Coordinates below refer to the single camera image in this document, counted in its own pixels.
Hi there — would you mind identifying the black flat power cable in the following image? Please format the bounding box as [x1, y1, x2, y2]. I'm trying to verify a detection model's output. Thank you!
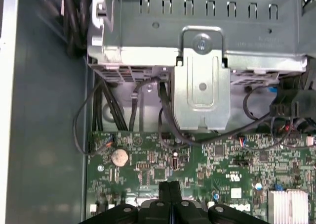
[92, 80, 129, 133]

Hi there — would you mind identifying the green motherboard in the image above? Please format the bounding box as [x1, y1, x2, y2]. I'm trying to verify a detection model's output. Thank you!
[86, 131, 316, 224]

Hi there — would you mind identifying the black looped wire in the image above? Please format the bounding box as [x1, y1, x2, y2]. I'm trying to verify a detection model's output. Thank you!
[243, 85, 272, 122]

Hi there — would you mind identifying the black PC case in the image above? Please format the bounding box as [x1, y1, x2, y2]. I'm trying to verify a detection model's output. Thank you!
[0, 0, 316, 224]

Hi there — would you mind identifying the thin black wire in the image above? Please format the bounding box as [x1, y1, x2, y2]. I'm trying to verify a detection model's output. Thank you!
[72, 77, 104, 156]

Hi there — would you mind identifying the internal USB port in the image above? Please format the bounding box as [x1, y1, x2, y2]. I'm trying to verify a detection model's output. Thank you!
[170, 156, 179, 172]

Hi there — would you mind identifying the silver finned heatsink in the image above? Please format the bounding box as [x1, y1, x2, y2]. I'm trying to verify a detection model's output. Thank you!
[268, 188, 309, 224]

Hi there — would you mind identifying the black data cable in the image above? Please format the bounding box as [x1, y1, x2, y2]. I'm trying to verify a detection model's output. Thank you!
[158, 80, 275, 145]

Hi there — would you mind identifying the black cable with clip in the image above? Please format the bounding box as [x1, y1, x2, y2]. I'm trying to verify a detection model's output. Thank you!
[128, 76, 161, 133]

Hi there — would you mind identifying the silver metal bracket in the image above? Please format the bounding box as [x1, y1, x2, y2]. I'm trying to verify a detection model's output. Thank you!
[174, 26, 232, 132]

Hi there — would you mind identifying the metal disk bay cage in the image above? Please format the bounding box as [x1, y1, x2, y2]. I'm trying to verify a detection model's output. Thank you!
[87, 0, 309, 86]

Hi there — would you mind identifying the black connector block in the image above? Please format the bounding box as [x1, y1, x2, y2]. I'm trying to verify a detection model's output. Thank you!
[269, 72, 316, 135]

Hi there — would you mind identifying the coin cell battery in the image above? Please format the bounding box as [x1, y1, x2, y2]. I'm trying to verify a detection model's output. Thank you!
[111, 147, 130, 167]

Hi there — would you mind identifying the thick black cable bundle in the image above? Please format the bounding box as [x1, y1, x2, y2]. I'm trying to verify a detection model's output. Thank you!
[60, 0, 88, 59]

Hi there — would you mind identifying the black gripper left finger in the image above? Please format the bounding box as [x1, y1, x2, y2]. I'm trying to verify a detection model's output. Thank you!
[85, 181, 171, 224]

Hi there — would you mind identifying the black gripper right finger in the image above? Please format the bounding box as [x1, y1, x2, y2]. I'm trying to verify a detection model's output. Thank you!
[170, 181, 272, 224]

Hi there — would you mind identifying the black connector with coloured wires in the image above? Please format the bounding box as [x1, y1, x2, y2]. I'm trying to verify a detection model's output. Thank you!
[89, 133, 116, 153]

